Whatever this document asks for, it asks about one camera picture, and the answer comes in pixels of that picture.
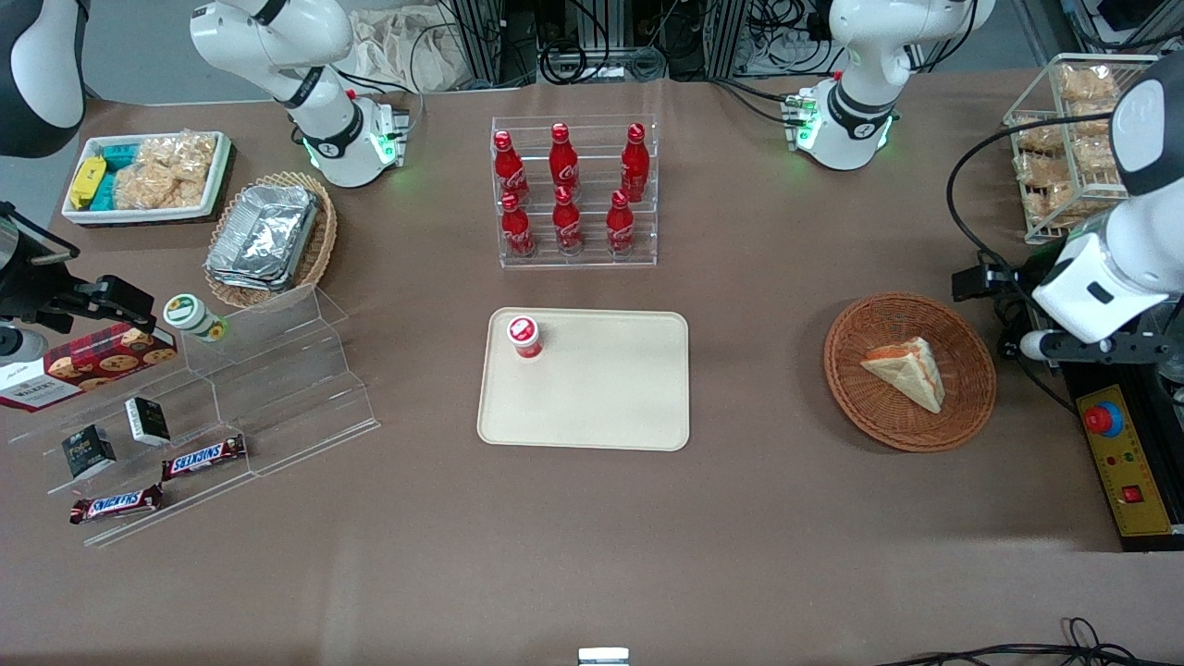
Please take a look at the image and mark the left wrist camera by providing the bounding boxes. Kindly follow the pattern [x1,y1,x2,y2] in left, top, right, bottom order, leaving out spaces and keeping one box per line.
[1019,328,1162,364]

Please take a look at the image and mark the beige cloth bag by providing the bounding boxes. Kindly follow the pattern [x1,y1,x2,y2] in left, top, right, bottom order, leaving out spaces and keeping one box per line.
[347,7,465,93]

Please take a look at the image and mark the red tartan cookie box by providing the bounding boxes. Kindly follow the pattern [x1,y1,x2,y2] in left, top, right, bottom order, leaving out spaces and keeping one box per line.
[0,322,179,413]

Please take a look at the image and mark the round brown wicker basket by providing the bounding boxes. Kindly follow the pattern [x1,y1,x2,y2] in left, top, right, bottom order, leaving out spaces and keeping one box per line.
[823,292,998,453]

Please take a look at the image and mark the black power cable with plug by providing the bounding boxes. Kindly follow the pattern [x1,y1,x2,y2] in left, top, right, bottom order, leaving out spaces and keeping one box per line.
[992,277,1079,417]

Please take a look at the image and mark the stack of foil containers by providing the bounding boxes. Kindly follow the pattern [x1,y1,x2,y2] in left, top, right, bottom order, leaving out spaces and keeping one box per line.
[204,184,321,293]

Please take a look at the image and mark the clear acrylic stepped stand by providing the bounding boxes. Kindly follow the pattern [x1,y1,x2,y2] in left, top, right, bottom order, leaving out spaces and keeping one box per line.
[5,284,381,549]

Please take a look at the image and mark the red cup with white lid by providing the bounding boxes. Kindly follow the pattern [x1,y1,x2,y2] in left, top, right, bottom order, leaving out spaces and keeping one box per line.
[506,315,545,361]

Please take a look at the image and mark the triangular sandwich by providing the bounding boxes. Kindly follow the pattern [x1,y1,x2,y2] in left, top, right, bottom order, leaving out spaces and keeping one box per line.
[860,337,946,414]

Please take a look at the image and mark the small black box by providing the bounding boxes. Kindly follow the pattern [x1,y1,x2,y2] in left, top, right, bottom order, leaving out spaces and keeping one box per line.
[61,425,117,481]
[125,397,172,448]

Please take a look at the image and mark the white wire basket rack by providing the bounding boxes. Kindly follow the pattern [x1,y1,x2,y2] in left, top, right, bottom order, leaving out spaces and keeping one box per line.
[1003,53,1159,247]

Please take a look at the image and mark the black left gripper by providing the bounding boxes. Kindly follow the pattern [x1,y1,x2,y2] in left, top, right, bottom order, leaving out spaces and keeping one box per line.
[952,261,1052,325]

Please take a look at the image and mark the green and white yogurt cup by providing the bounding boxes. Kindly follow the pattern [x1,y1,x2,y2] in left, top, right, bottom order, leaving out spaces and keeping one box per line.
[163,293,228,344]

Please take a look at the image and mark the clear bag of fried snacks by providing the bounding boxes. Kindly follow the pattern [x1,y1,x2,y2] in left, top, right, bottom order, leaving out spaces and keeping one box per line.
[1014,117,1067,154]
[1057,63,1121,105]
[1025,180,1104,229]
[1014,153,1065,188]
[1071,132,1122,179]

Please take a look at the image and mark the clear acrylic bottle rack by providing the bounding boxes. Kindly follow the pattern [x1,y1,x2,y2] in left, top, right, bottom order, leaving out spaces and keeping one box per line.
[491,115,660,269]

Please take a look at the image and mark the black appliance with metal trays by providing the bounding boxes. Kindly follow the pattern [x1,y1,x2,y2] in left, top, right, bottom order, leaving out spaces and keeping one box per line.
[1142,298,1184,385]

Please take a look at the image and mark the black box with yellow panel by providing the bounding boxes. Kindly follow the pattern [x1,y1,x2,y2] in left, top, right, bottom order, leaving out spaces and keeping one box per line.
[1059,356,1184,553]

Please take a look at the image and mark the white rectangular snack tray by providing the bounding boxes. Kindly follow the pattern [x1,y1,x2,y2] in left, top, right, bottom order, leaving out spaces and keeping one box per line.
[61,131,233,226]

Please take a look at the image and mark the clear bag of rice crackers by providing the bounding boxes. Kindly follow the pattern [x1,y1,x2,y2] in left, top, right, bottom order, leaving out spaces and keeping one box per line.
[113,162,206,211]
[139,133,219,186]

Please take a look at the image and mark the aluminium frame post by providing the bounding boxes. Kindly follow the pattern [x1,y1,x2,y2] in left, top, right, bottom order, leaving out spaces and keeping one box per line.
[451,0,507,86]
[705,0,748,80]

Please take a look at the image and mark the brown snickers bar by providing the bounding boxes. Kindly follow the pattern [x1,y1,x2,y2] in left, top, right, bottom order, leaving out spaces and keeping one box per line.
[69,484,165,526]
[161,435,248,483]

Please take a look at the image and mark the oval light wicker basket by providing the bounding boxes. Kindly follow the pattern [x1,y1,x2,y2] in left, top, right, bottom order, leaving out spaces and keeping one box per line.
[203,171,339,311]

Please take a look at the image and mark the beige plastic tray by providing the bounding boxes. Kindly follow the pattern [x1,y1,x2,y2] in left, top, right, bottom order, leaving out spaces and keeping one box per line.
[476,308,691,452]

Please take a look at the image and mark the black cable on floor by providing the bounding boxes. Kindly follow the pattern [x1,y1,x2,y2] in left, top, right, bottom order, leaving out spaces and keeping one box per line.
[874,617,1184,666]

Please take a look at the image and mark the yellow snack packet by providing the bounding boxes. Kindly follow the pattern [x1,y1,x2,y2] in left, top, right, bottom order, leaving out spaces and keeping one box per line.
[69,155,108,210]

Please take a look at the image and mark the red cola bottle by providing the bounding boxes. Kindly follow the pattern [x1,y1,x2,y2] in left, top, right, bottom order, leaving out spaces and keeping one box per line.
[500,192,537,259]
[493,130,531,205]
[552,186,585,256]
[549,123,581,197]
[621,123,650,204]
[606,191,637,256]

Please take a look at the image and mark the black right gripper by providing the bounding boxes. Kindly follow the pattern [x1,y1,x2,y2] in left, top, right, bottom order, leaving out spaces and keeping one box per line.
[0,264,156,336]

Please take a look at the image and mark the coiled black cable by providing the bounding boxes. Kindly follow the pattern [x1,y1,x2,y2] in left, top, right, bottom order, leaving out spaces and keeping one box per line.
[538,32,616,86]

